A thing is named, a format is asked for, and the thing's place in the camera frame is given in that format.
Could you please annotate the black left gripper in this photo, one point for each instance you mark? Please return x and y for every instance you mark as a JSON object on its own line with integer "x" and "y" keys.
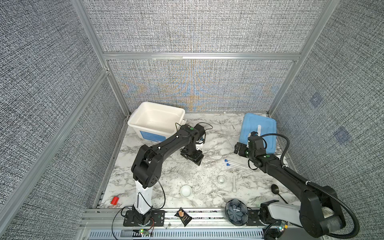
{"x": 197, "y": 158}

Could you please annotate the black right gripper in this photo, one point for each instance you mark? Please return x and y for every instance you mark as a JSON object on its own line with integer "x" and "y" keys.
{"x": 237, "y": 147}

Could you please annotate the blue-capped test tube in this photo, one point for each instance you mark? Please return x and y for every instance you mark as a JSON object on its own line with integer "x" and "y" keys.
{"x": 235, "y": 163}
{"x": 238, "y": 167}

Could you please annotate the white plastic storage bin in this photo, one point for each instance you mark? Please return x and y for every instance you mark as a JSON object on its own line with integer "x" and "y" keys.
{"x": 156, "y": 122}

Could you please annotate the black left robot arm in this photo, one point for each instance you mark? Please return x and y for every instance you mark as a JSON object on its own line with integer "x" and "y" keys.
{"x": 147, "y": 166}

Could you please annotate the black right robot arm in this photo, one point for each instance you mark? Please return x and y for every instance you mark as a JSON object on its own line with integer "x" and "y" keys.
{"x": 319, "y": 213}

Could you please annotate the blue plastic bin lid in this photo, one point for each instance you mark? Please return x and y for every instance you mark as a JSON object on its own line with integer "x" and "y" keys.
{"x": 261, "y": 125}

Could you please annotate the small white mortar bowl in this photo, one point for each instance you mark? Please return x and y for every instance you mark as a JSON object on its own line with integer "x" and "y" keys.
{"x": 221, "y": 179}

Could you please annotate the white round dish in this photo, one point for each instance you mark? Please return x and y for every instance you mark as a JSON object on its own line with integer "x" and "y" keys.
{"x": 186, "y": 191}

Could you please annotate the black snack packet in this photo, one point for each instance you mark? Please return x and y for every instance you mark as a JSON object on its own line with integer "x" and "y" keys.
{"x": 183, "y": 216}

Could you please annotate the small red cap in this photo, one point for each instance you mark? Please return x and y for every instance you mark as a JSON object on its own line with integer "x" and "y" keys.
{"x": 115, "y": 200}

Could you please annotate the black long-handled spoon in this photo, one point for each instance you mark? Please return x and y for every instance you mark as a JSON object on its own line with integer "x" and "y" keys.
{"x": 276, "y": 191}

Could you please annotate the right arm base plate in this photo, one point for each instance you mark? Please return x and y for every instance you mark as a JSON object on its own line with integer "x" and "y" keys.
{"x": 258, "y": 216}

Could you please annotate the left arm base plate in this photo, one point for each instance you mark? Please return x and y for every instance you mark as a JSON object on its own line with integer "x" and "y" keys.
{"x": 152, "y": 218}

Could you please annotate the aluminium front rail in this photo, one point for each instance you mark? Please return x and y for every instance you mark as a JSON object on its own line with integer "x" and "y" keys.
{"x": 206, "y": 224}

